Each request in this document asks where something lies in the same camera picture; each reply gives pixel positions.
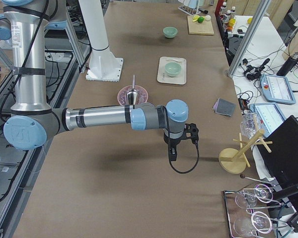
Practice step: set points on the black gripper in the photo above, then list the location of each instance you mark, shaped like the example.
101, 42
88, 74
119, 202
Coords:
170, 144

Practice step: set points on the green bowl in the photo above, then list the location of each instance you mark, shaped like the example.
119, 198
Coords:
170, 32
172, 69

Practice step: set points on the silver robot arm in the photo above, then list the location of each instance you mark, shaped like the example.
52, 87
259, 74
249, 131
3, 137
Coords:
33, 121

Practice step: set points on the wooden mug tree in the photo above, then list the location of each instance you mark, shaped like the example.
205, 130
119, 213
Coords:
235, 161

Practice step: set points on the pink bowl with ice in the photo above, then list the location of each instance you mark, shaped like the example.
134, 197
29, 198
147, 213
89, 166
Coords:
141, 98

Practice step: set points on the grey folded cloth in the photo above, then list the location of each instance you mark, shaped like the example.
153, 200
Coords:
224, 107

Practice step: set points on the metal ice scoop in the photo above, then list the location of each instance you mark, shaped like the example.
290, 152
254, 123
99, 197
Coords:
132, 94

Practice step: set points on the cream serving tray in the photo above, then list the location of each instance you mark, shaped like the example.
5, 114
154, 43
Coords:
162, 77

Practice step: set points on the green bowl on tray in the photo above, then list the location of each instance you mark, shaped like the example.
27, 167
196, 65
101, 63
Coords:
172, 69

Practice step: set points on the clear plastic cup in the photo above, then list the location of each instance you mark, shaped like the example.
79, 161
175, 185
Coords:
250, 124

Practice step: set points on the wine glass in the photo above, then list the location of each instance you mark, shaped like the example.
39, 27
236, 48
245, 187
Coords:
249, 197
253, 226

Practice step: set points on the glass rack tray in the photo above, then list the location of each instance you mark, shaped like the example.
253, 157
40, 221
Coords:
234, 212

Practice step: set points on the teach pendant tablet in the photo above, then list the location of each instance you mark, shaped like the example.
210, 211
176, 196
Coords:
277, 89
270, 115

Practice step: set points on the black monitor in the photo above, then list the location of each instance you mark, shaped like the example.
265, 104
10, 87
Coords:
282, 162

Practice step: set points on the wooden cutting board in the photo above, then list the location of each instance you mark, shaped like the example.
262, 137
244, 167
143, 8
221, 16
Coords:
195, 28

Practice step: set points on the green lime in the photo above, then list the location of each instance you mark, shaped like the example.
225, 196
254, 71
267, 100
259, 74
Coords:
200, 19

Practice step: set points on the white bun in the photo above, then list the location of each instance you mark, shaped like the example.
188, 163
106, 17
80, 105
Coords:
207, 17

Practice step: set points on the black water bottle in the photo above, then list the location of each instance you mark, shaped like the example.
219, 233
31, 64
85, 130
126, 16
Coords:
288, 65

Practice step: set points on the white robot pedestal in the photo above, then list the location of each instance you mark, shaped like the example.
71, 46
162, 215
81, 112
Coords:
103, 65

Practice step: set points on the aluminium frame post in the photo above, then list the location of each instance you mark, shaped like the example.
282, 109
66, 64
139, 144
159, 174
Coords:
257, 17

